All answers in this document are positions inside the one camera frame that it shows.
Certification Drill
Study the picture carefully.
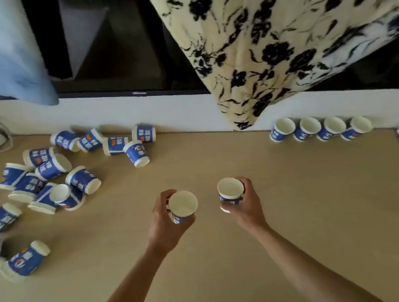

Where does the cream floral cloth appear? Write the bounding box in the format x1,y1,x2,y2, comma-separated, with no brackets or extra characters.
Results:
142,0,399,140

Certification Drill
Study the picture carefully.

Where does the person's right hand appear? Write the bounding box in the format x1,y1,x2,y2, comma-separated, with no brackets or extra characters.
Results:
218,174,270,235

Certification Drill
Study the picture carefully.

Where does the pile of paper cups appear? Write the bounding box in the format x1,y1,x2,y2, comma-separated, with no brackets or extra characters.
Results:
0,121,170,284

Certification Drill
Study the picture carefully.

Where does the black television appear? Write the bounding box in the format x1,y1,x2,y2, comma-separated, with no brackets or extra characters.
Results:
0,0,399,128

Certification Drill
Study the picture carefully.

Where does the person's left hand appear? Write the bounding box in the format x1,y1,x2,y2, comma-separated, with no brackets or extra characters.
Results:
142,186,200,259

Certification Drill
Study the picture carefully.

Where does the person's left forearm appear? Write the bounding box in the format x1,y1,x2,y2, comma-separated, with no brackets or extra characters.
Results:
77,243,173,302

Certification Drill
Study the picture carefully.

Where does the person's right forearm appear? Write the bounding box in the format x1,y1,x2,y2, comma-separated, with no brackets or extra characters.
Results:
252,209,385,302

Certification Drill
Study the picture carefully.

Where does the blue tie-dye cloth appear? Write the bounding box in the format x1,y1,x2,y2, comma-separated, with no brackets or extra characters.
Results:
0,0,60,111

